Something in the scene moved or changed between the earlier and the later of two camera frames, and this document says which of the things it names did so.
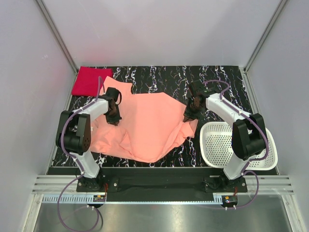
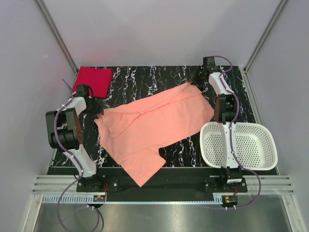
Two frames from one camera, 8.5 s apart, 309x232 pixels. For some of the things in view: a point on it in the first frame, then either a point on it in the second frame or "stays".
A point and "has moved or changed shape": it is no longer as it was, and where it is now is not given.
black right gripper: (188, 115) -> (194, 80)
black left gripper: (114, 121) -> (93, 115)
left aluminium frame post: (57, 36) stays
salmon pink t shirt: (152, 125) has moved or changed shape
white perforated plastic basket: (217, 147) stays
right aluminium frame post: (280, 7) stays
